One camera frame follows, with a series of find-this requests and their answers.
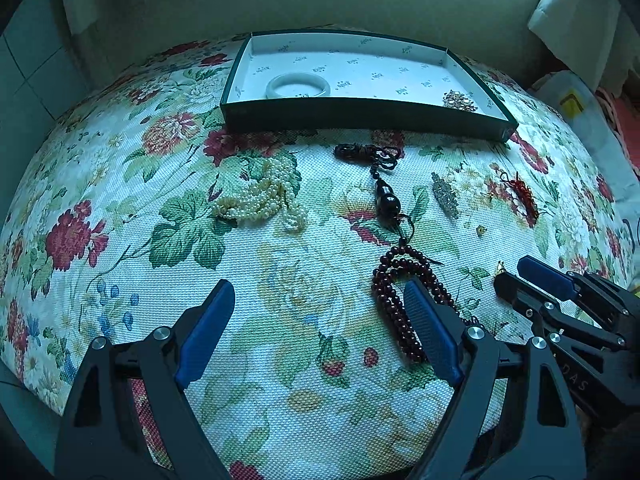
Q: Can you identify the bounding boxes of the floral tablecloth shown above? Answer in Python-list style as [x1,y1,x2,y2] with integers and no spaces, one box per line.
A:
[0,25,633,480]

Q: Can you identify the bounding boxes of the black bead pendant necklace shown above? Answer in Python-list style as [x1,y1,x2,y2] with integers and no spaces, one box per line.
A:
[333,142,415,246]

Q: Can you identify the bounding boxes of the red knot charm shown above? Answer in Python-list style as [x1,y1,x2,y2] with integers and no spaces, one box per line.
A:
[497,171,541,221]

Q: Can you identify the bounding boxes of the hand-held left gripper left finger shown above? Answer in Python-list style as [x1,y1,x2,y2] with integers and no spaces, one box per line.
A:
[54,280,237,480]

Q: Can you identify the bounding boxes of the dark green jewelry box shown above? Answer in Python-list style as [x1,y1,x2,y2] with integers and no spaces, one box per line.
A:
[220,31,517,142]

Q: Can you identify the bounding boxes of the silver rhinestone brooch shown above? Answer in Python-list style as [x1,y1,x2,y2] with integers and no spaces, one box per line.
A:
[431,172,461,220]

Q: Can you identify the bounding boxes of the dark red bead necklace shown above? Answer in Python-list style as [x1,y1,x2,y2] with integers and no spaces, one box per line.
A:
[371,244,478,363]

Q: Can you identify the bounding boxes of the white pearl necklace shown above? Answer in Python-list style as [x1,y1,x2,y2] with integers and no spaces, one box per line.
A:
[212,156,308,233]

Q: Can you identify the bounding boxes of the white curtain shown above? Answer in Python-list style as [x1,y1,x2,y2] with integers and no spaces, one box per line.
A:
[527,0,633,96]

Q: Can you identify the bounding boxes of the white jade bangle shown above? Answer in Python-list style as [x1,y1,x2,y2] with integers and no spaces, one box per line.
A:
[265,73,331,99]

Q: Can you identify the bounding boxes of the gold pearl brooch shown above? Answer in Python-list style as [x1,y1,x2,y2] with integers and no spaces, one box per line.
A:
[442,89,480,110]

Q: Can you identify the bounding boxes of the white plastic bag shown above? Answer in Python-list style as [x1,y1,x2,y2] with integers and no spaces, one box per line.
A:
[530,72,621,128]

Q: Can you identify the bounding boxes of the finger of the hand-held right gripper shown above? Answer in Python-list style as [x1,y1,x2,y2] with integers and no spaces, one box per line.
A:
[517,256,640,331]
[494,272,632,356]

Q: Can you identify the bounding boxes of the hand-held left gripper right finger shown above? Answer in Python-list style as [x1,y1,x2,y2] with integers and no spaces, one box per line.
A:
[402,279,587,480]

